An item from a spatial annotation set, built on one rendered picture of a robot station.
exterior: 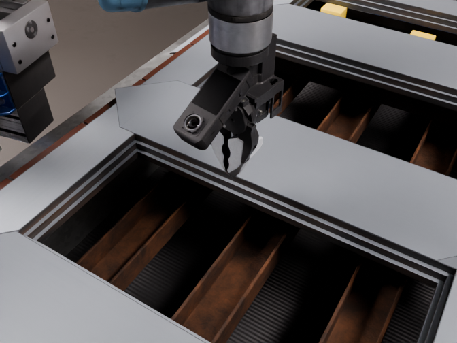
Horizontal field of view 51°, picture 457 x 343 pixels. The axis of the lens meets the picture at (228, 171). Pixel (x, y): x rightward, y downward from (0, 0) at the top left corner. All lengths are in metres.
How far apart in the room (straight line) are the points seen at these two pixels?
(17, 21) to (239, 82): 0.53
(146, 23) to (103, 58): 0.46
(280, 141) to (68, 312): 0.45
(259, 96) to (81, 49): 2.42
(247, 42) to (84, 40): 2.55
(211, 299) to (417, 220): 0.36
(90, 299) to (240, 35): 0.38
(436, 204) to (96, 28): 2.65
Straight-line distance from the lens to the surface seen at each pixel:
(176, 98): 0.96
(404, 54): 1.17
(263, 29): 0.57
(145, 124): 0.90
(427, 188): 0.83
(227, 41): 0.57
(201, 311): 0.84
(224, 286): 0.86
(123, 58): 2.84
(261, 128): 0.88
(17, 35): 1.00
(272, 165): 0.81
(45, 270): 0.71
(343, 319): 0.85
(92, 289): 0.67
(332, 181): 0.80
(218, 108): 0.58
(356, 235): 0.75
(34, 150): 1.19
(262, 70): 0.64
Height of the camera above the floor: 1.40
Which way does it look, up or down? 43 degrees down
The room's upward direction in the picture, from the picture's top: straight up
